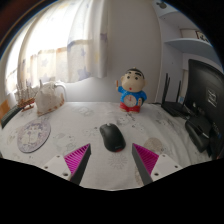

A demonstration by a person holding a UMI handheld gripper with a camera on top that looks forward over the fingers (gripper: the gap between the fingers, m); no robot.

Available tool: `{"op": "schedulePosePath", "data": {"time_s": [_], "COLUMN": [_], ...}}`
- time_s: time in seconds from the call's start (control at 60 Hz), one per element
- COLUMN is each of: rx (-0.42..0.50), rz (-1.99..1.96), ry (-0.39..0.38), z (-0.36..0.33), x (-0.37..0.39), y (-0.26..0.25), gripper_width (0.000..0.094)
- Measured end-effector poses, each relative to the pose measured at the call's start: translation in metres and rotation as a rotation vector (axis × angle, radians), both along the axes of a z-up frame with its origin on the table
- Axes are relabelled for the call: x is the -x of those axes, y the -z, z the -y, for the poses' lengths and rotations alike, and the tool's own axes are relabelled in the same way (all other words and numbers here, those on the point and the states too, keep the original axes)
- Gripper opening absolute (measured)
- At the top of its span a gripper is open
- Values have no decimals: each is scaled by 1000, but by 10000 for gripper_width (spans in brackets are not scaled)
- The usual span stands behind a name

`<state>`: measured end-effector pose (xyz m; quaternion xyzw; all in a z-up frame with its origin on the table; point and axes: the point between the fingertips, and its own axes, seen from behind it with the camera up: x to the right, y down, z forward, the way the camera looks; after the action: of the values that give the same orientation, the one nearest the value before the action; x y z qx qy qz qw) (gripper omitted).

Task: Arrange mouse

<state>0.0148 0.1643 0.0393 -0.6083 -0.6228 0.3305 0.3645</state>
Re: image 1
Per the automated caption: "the white shelf unit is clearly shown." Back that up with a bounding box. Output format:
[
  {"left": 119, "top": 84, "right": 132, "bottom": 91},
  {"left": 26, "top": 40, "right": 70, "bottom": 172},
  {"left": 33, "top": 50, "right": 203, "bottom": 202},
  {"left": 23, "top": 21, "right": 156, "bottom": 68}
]
[{"left": 151, "top": 0, "right": 224, "bottom": 101}]

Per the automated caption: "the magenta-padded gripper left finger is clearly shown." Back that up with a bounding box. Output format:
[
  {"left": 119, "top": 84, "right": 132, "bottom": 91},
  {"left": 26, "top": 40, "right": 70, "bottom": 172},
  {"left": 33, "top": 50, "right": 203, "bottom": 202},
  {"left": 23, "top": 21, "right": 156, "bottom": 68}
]
[{"left": 40, "top": 143, "right": 92, "bottom": 186}]

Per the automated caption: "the cartoon boy clock figurine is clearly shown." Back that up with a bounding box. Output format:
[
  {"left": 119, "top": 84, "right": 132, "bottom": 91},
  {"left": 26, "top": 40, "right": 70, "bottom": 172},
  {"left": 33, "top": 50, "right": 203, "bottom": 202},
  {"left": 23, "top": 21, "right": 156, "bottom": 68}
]
[{"left": 115, "top": 67, "right": 148, "bottom": 114}]

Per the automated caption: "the black computer mouse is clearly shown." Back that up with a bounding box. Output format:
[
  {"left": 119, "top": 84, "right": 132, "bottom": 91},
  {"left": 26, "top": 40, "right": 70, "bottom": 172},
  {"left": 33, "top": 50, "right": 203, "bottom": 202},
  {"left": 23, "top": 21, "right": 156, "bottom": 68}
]
[{"left": 99, "top": 122, "right": 127, "bottom": 153}]

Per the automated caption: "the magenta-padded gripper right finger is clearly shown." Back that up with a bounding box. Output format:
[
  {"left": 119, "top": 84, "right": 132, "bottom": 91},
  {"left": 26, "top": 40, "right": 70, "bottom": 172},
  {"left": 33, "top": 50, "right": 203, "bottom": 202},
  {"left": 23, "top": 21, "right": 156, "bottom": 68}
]
[{"left": 131, "top": 143, "right": 184, "bottom": 186}]

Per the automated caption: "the black box device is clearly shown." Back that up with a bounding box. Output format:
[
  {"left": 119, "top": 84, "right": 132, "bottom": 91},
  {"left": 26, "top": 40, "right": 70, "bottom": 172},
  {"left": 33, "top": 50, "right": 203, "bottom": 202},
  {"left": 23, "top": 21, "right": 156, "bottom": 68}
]
[{"left": 184, "top": 114, "right": 213, "bottom": 154}]

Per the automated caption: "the wooden model sailing ship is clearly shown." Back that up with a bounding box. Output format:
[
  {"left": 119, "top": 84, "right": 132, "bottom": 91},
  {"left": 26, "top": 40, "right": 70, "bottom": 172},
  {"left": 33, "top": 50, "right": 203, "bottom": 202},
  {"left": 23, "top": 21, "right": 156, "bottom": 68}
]
[{"left": 14, "top": 79, "right": 37, "bottom": 112}]

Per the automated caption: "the white star-print curtain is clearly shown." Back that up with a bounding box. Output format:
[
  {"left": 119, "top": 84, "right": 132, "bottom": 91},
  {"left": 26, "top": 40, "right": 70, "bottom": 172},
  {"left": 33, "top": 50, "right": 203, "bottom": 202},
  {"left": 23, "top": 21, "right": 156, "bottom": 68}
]
[{"left": 3, "top": 0, "right": 109, "bottom": 101}]

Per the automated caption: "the white printed tablecloth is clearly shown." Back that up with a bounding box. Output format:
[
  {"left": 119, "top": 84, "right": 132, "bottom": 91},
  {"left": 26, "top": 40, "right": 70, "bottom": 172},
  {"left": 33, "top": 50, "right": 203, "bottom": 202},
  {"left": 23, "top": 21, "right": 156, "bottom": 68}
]
[{"left": 0, "top": 101, "right": 214, "bottom": 191}]

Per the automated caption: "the black router with antennas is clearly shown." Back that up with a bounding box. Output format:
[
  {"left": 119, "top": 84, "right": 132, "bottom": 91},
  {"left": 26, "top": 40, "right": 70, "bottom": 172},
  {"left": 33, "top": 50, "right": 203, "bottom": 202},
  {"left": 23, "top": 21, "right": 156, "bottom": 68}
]
[{"left": 161, "top": 72, "right": 193, "bottom": 118}]

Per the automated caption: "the black monitor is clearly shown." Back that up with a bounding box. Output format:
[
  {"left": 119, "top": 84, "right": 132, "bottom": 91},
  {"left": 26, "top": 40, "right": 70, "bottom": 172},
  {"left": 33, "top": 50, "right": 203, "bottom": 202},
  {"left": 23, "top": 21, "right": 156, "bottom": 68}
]
[{"left": 184, "top": 58, "right": 224, "bottom": 160}]

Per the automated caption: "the wooden chair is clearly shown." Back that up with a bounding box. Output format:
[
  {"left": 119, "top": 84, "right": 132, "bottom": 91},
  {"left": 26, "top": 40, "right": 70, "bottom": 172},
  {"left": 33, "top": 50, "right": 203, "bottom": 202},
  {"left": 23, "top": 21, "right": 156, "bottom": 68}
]
[{"left": 0, "top": 99, "right": 11, "bottom": 121}]

